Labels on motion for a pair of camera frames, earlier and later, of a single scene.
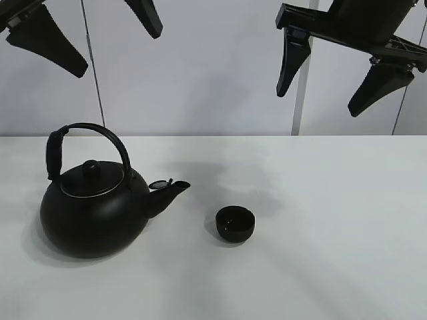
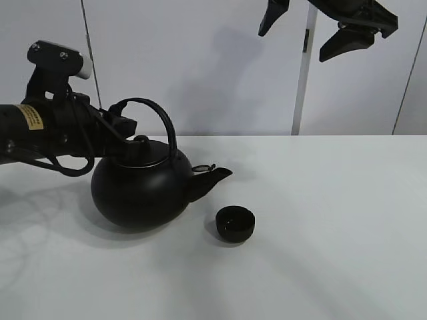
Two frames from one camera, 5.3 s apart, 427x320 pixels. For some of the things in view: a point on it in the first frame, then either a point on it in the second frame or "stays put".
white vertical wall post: x=301 y=87 stays put
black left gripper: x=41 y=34 to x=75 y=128
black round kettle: x=99 y=208 to x=151 y=185
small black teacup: x=234 y=223 stays put
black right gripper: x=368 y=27 to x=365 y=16
